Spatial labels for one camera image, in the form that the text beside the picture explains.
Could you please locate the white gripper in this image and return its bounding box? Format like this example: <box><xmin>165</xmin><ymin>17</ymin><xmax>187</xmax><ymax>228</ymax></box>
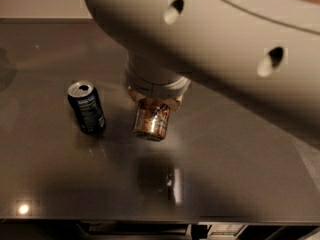
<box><xmin>126</xmin><ymin>65</ymin><xmax>190</xmax><ymax>111</ymax></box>

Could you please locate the orange soda can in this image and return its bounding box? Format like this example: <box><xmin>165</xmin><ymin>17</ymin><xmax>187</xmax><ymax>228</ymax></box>
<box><xmin>132</xmin><ymin>98</ymin><xmax>170</xmax><ymax>142</ymax></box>

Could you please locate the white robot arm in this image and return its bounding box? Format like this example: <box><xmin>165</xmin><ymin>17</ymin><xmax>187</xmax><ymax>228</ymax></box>
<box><xmin>85</xmin><ymin>0</ymin><xmax>320</xmax><ymax>146</ymax></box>

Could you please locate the dark blue soda can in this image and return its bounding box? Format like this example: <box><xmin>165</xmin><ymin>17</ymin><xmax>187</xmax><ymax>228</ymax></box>
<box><xmin>67</xmin><ymin>80</ymin><xmax>106</xmax><ymax>134</ymax></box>

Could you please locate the dark shelf under table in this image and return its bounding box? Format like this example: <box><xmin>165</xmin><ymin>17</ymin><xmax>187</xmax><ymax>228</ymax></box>
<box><xmin>0</xmin><ymin>219</ymin><xmax>320</xmax><ymax>240</ymax></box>

